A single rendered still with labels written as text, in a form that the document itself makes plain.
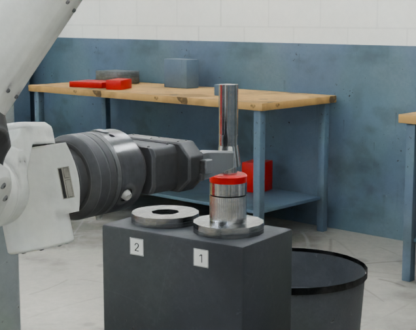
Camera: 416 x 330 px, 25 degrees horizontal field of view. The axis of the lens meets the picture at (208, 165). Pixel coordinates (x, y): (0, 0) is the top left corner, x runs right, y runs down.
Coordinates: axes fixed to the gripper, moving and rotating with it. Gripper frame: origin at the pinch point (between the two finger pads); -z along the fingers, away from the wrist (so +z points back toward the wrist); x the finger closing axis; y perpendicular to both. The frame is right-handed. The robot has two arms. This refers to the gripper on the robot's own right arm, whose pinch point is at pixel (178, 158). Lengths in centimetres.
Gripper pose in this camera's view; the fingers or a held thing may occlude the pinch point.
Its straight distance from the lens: 110.9
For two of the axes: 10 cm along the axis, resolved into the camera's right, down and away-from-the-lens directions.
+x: -7.9, -1.0, 6.0
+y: -0.1, 9.9, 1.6
